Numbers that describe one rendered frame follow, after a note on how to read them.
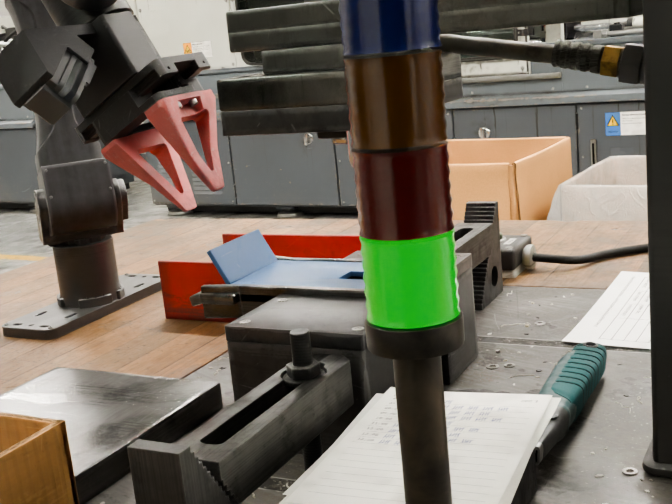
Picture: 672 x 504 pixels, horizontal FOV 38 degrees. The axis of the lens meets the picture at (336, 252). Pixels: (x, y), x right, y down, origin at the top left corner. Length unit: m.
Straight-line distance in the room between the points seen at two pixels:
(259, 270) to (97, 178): 0.29
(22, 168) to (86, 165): 6.70
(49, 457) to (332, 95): 0.26
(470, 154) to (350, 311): 2.94
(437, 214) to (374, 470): 0.17
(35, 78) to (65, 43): 0.04
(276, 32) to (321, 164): 5.34
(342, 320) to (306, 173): 5.43
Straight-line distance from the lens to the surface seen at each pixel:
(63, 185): 0.99
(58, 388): 0.77
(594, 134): 5.27
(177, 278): 0.96
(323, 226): 1.33
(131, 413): 0.69
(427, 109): 0.36
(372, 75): 0.36
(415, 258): 0.37
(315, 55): 0.62
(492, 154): 3.53
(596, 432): 0.65
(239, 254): 0.74
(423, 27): 0.36
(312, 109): 0.59
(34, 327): 0.99
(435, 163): 0.37
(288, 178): 6.12
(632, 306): 0.89
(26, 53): 0.70
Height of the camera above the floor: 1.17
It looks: 13 degrees down
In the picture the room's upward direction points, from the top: 6 degrees counter-clockwise
